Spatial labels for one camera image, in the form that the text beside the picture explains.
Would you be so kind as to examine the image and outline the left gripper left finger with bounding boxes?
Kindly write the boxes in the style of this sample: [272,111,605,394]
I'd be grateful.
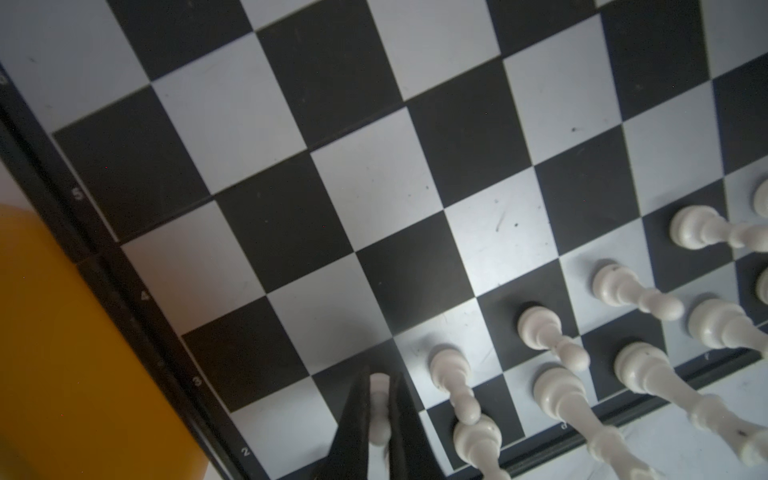
[315,367,371,480]

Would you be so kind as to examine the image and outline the white chess pieces on board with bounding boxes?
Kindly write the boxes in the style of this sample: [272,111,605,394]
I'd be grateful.
[428,176,768,480]

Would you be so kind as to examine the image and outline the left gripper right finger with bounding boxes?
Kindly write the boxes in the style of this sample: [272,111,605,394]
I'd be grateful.
[388,373,446,480]

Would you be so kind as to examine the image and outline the yellow plastic tray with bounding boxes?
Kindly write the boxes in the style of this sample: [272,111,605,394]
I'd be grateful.
[1,205,208,479]

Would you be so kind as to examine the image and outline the black white chess board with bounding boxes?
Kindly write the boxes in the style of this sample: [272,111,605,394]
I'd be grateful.
[1,1,767,479]

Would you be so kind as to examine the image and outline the white pawn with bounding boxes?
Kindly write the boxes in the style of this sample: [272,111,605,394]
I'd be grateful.
[369,373,392,447]

